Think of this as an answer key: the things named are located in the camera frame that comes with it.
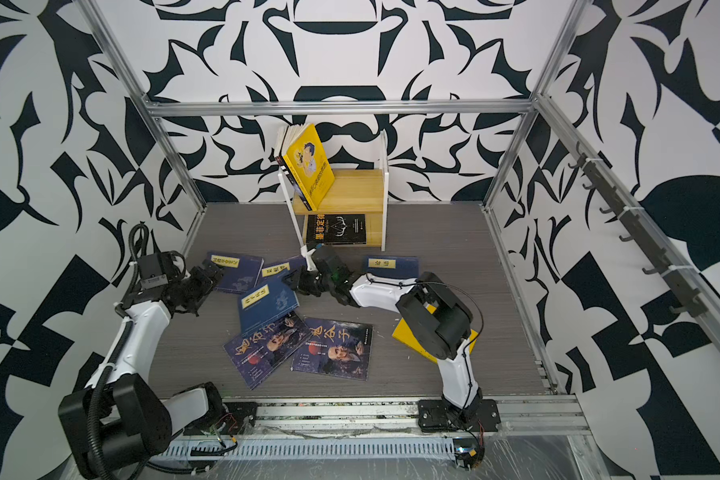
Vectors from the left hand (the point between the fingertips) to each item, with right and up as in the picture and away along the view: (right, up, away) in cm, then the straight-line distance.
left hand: (216, 274), depth 84 cm
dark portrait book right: (+32, -21, +1) cm, 39 cm away
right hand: (+18, -2, 0) cm, 18 cm away
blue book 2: (+18, +1, +3) cm, 18 cm away
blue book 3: (+51, 0, +17) cm, 54 cm away
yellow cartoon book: (+53, -18, +3) cm, 56 cm away
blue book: (0, -1, +16) cm, 16 cm away
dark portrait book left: (+11, -21, -1) cm, 24 cm away
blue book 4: (+14, -8, +1) cm, 16 cm away
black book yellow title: (+31, +13, +24) cm, 41 cm away
